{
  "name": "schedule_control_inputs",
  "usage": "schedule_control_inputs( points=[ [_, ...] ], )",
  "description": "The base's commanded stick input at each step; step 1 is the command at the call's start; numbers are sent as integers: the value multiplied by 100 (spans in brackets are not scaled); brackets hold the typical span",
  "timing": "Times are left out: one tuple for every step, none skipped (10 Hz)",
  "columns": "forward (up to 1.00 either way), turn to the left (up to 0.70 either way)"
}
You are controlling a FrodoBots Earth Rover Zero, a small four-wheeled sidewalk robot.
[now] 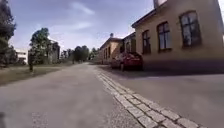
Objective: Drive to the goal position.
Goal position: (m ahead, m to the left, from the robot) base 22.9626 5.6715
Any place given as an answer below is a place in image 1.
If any smooth grey asphalt road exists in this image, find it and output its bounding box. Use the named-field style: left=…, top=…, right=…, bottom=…
left=98, top=64, right=224, bottom=128

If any red car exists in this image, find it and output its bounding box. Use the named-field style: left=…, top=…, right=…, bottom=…
left=110, top=51, right=145, bottom=72

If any yellow gabled building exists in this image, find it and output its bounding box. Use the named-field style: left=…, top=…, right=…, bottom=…
left=98, top=32, right=124, bottom=65

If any grey building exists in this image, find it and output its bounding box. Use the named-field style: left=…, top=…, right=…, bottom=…
left=46, top=39, right=62, bottom=65

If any white building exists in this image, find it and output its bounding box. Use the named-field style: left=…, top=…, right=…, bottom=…
left=13, top=48, right=29, bottom=65

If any grass verge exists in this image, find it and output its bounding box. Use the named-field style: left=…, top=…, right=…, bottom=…
left=0, top=63, right=73, bottom=86

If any dark tall tree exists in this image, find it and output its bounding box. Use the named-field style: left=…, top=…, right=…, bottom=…
left=0, top=0, right=18, bottom=68

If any large leafy tree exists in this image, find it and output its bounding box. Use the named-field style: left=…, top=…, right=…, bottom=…
left=27, top=27, right=54, bottom=66

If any small tree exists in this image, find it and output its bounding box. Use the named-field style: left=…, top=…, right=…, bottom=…
left=27, top=49, right=35, bottom=72

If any pale gravelly asphalt path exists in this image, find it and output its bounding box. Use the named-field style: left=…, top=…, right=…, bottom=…
left=0, top=62, right=144, bottom=128

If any cobblestone strip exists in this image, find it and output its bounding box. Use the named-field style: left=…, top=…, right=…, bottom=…
left=93, top=68, right=209, bottom=128

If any row of trees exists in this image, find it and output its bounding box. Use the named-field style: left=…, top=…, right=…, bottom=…
left=59, top=45, right=100, bottom=64

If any yellow building with arched windows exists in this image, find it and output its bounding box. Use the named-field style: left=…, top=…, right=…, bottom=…
left=120, top=0, right=224, bottom=74

